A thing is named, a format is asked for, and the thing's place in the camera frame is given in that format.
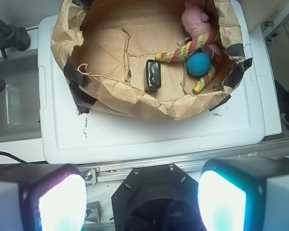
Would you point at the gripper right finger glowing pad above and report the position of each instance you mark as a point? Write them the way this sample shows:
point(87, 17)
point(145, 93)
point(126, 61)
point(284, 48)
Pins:
point(245, 194)

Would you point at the white plastic bin lid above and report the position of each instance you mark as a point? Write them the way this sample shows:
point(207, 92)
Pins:
point(69, 136)

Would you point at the multicolour rope toy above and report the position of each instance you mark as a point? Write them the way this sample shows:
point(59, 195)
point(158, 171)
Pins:
point(178, 55)

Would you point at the clear plastic bin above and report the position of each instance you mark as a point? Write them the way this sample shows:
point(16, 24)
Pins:
point(19, 101)

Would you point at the black box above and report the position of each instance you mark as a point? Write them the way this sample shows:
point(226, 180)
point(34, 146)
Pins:
point(152, 75)

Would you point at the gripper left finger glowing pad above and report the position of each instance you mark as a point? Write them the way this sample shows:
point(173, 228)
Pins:
point(42, 197)

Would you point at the blue rubber ball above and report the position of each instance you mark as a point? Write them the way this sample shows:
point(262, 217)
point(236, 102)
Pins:
point(198, 64)

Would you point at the pink plush toy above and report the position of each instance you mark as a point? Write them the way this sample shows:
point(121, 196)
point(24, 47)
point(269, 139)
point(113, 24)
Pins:
point(203, 35)

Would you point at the black octagonal mount plate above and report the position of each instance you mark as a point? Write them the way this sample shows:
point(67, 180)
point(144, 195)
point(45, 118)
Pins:
point(157, 198)

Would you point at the aluminium extrusion rail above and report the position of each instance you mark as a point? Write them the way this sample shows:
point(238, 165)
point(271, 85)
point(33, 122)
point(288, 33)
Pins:
point(118, 170)

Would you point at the black shoe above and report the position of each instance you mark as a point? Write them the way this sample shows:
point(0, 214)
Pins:
point(283, 103)

